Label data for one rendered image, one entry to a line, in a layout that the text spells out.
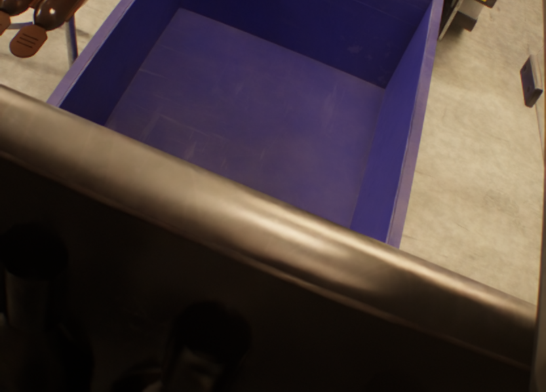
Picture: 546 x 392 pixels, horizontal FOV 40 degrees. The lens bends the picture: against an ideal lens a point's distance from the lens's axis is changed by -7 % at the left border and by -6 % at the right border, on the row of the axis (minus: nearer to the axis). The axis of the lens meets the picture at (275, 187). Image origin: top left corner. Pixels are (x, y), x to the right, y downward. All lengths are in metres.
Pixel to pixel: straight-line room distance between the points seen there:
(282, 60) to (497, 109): 0.68
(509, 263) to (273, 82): 0.59
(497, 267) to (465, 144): 0.31
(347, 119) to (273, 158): 0.16
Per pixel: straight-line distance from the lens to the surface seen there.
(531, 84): 0.78
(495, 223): 1.56
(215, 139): 1.12
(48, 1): 0.38
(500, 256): 1.51
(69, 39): 1.31
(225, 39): 1.28
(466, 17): 1.87
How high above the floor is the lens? 1.03
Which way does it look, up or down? 48 degrees down
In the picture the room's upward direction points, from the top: 25 degrees clockwise
